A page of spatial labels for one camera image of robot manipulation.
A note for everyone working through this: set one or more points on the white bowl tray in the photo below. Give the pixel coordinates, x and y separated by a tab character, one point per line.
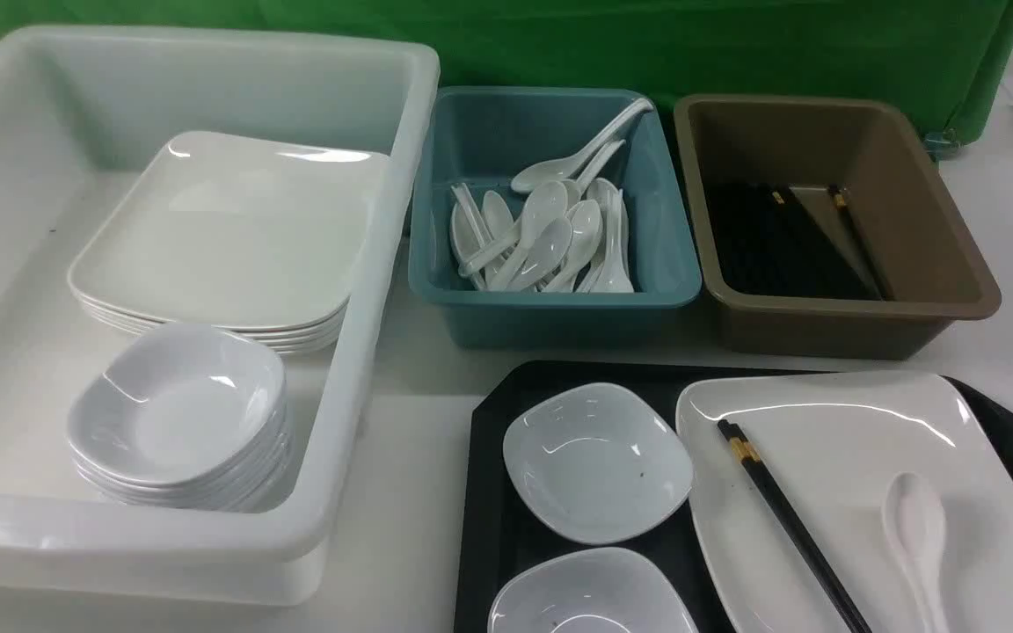
590	590
597	464

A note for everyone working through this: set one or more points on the black chopstick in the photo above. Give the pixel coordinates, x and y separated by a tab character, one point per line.
801	527
788	527

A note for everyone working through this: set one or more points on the white square rice plate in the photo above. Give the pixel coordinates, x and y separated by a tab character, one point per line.
834	442

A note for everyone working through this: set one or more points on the white ceramic soup spoon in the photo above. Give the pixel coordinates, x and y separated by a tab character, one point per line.
914	524

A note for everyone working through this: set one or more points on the teal plastic bin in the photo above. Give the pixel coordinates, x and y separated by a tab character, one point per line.
482	136

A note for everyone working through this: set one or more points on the pile of white spoons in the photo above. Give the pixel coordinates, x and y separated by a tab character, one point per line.
573	237

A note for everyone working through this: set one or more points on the stack of white square plates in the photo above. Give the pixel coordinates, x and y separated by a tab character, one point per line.
258	237

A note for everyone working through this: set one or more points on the stack of white bowls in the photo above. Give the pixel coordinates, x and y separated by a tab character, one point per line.
187	417

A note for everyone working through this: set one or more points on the black chopsticks in bin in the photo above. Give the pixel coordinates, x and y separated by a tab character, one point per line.
768	244

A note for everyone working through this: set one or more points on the brown plastic bin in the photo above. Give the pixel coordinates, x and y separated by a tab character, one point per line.
863	174

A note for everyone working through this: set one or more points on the large white plastic tub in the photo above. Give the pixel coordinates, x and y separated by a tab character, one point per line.
83	108

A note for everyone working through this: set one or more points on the green backdrop cloth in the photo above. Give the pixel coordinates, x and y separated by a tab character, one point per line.
939	62

